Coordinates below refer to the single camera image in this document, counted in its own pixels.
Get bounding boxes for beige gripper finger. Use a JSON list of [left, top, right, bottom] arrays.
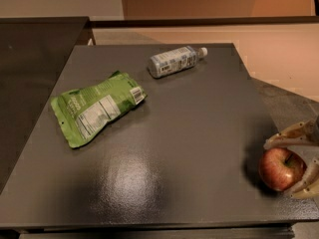
[[285, 157, 319, 199], [263, 119, 316, 149]]

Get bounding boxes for red apple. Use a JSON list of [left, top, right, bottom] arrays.
[[258, 147, 307, 192]]

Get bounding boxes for plastic water bottle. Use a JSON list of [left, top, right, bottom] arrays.
[[148, 46, 208, 79]]

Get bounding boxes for green snack pouch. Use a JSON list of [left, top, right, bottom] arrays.
[[51, 71, 147, 148]]

